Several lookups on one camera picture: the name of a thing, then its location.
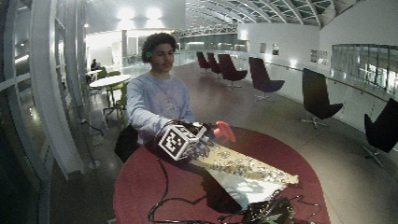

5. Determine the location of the red handled tool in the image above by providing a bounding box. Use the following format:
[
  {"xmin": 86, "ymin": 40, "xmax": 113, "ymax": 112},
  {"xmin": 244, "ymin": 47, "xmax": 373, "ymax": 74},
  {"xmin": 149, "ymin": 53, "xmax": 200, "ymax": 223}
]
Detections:
[{"xmin": 213, "ymin": 120, "xmax": 237, "ymax": 145}]

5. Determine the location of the white marker cube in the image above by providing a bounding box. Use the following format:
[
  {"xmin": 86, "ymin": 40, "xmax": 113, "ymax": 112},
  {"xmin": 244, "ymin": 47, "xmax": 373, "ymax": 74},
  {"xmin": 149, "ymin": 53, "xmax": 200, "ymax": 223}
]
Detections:
[{"xmin": 156, "ymin": 123, "xmax": 208, "ymax": 161}]

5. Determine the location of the person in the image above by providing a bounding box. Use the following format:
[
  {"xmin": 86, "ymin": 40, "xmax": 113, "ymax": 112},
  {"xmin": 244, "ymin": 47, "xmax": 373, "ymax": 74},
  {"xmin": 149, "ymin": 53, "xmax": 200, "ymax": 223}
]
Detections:
[
  {"xmin": 89, "ymin": 58, "xmax": 102, "ymax": 72},
  {"xmin": 125, "ymin": 32, "xmax": 197, "ymax": 147}
]

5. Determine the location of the dark purple swivel chair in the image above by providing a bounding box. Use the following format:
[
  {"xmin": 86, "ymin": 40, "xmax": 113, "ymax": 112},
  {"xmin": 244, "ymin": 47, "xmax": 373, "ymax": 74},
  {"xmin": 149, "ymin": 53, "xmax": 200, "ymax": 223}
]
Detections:
[
  {"xmin": 205, "ymin": 51, "xmax": 222, "ymax": 77},
  {"xmin": 217, "ymin": 53, "xmax": 249, "ymax": 90},
  {"xmin": 196, "ymin": 50, "xmax": 213, "ymax": 75},
  {"xmin": 248, "ymin": 56, "xmax": 286, "ymax": 103}
]

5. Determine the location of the green chair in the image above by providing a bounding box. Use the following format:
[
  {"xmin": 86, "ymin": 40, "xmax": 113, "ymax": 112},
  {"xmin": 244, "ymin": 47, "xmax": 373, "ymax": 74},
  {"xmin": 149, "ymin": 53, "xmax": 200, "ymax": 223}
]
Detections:
[
  {"xmin": 104, "ymin": 81, "xmax": 129, "ymax": 119},
  {"xmin": 96, "ymin": 68, "xmax": 122, "ymax": 79}
]

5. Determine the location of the black swivel chair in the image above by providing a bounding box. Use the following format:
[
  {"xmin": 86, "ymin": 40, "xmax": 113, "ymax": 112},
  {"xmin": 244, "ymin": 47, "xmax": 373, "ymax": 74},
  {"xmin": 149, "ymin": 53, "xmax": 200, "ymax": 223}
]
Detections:
[
  {"xmin": 299, "ymin": 67, "xmax": 345, "ymax": 130},
  {"xmin": 361, "ymin": 97, "xmax": 398, "ymax": 168}
]

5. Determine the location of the white round table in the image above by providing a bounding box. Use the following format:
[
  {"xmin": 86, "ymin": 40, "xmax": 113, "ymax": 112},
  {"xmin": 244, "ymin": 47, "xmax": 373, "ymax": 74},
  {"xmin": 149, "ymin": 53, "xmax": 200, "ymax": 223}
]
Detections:
[{"xmin": 88, "ymin": 74, "xmax": 133, "ymax": 117}]

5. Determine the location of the white curved column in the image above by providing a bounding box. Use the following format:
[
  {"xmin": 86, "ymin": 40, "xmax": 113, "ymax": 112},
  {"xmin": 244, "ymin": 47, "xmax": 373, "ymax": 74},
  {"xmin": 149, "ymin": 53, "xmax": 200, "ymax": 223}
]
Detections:
[{"xmin": 28, "ymin": 0, "xmax": 85, "ymax": 181}]

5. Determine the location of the black cable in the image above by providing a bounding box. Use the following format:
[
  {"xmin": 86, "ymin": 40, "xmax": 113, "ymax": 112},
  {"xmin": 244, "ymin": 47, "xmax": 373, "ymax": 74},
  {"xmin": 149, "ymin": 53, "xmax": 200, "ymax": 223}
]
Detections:
[
  {"xmin": 146, "ymin": 158, "xmax": 217, "ymax": 224},
  {"xmin": 285, "ymin": 194, "xmax": 323, "ymax": 219}
]

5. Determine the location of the wall handrail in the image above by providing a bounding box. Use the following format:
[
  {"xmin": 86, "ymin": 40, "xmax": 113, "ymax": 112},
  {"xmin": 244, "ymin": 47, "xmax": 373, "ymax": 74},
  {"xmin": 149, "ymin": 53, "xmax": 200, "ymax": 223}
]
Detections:
[{"xmin": 265, "ymin": 61, "xmax": 390, "ymax": 103}]

